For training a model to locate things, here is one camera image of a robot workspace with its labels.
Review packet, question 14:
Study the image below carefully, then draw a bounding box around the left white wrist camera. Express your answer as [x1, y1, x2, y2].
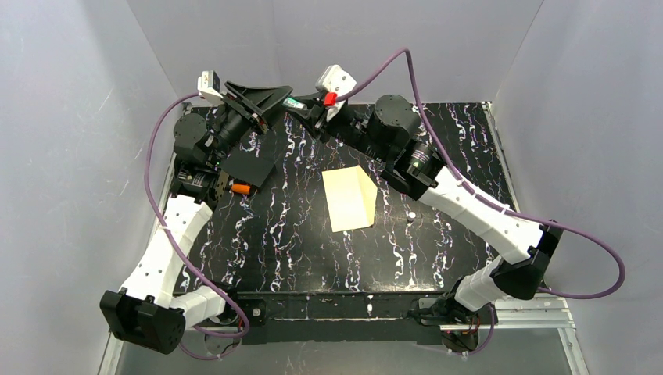
[197, 70, 224, 105]

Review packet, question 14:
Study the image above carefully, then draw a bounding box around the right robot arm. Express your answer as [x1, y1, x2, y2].
[283, 93, 561, 315]

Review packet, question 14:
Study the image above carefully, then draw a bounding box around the aluminium table frame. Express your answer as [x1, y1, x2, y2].
[99, 295, 587, 374]

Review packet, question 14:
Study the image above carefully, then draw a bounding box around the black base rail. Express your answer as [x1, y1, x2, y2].
[235, 291, 442, 345]

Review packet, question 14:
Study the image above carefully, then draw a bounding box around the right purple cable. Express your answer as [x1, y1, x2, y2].
[336, 47, 626, 356]

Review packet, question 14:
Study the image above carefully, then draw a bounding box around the white green glue stick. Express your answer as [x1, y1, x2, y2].
[282, 97, 307, 110]

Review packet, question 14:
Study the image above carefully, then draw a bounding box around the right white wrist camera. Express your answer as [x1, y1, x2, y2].
[315, 64, 357, 122]

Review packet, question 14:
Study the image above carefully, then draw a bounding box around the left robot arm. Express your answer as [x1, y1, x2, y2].
[99, 82, 292, 354]

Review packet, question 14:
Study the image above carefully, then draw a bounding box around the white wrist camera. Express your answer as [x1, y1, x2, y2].
[315, 64, 357, 122]
[197, 70, 224, 105]

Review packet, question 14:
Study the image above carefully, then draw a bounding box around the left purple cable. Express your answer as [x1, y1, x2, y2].
[144, 93, 251, 362]

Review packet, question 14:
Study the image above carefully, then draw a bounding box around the white envelope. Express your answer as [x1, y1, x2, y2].
[322, 165, 378, 232]

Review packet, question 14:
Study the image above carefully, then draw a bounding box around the purple cable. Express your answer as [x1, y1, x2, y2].
[144, 93, 251, 362]
[336, 47, 626, 356]

